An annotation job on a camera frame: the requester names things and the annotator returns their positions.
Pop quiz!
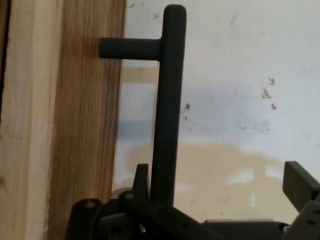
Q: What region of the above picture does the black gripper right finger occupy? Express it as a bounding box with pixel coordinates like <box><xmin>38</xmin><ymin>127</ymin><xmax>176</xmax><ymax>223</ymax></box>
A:
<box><xmin>283</xmin><ymin>160</ymin><xmax>320</xmax><ymax>240</ymax></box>

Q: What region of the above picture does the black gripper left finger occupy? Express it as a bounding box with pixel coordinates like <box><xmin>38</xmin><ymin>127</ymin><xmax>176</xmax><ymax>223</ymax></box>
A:
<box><xmin>64</xmin><ymin>163</ymin><xmax>209</xmax><ymax>240</ymax></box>

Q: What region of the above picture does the wooden cabinet door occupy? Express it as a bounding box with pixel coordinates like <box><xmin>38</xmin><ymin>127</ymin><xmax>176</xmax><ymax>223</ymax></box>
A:
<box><xmin>0</xmin><ymin>0</ymin><xmax>128</xmax><ymax>240</ymax></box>

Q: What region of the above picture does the black bar drawer handle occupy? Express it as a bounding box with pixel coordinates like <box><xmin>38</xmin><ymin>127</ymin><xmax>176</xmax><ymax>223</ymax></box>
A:
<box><xmin>99</xmin><ymin>4</ymin><xmax>187</xmax><ymax>209</ymax></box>

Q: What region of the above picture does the brown wooden drawer cabinet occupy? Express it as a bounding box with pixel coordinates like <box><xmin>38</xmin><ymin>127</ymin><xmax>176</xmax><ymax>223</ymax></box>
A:
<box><xmin>0</xmin><ymin>0</ymin><xmax>9</xmax><ymax>141</ymax></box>

